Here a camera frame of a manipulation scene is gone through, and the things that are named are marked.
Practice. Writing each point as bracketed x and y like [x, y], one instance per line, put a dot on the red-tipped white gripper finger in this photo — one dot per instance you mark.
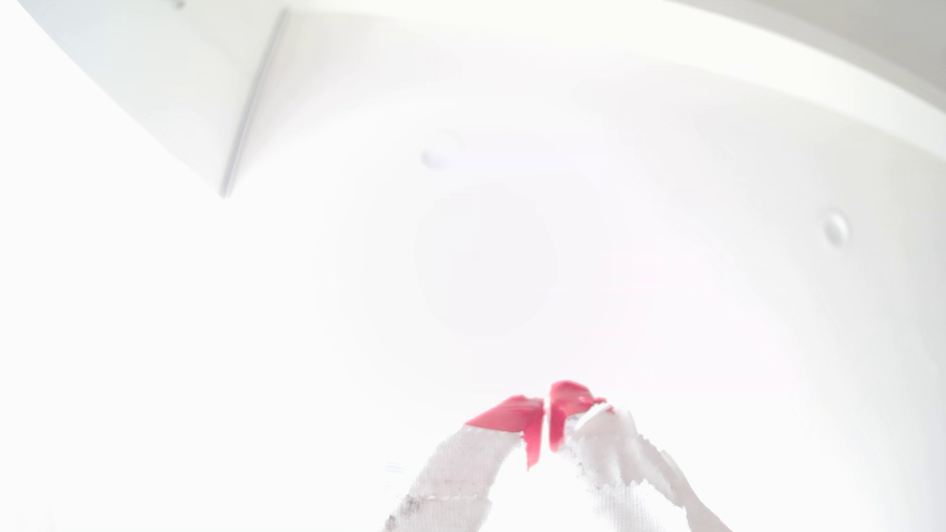
[613, 443]
[473, 465]

